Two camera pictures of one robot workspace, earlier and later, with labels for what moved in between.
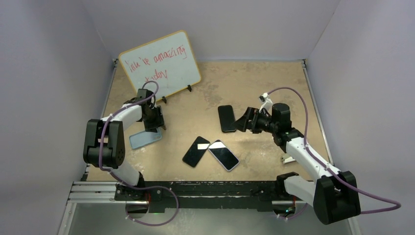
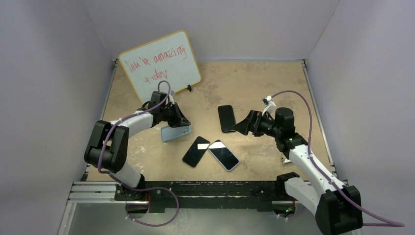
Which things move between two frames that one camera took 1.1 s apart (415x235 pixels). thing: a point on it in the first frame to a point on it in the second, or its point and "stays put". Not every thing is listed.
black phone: [225, 156] stays put
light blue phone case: [142, 138] to [168, 132]
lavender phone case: [223, 155] stays put
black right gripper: [243, 123] stays put
